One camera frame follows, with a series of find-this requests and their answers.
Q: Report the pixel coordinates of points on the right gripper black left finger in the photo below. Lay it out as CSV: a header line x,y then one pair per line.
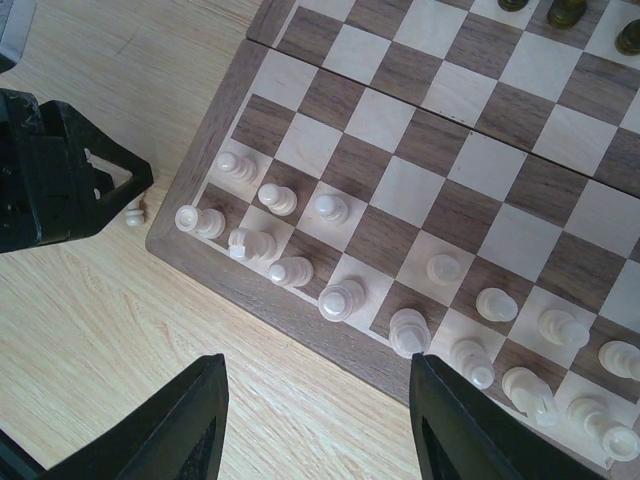
x,y
178,433

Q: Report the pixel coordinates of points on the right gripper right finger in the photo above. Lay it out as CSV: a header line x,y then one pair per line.
x,y
460,433

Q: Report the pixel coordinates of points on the light piece lowest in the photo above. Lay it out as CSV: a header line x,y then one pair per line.
x,y
531,395

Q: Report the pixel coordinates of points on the light piece two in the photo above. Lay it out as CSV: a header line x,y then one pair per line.
x,y
245,244
239,168

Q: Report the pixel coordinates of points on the light piece front pair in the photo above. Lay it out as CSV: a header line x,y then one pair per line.
x,y
340,300

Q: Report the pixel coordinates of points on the light pawn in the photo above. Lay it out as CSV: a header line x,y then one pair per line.
x,y
134,213

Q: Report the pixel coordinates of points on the dark rook back left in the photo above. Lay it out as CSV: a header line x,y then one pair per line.
x,y
564,14

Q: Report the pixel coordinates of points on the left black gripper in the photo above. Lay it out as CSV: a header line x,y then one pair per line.
x,y
87,178

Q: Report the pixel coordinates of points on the dark pawn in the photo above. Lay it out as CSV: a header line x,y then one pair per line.
x,y
628,40

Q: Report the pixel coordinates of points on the light piece three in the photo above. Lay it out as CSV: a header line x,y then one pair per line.
x,y
280,200

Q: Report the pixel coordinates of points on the wooden chess board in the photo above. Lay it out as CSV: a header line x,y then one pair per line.
x,y
447,127

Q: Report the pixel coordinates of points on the light piece front tall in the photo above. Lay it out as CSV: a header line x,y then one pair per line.
x,y
409,333

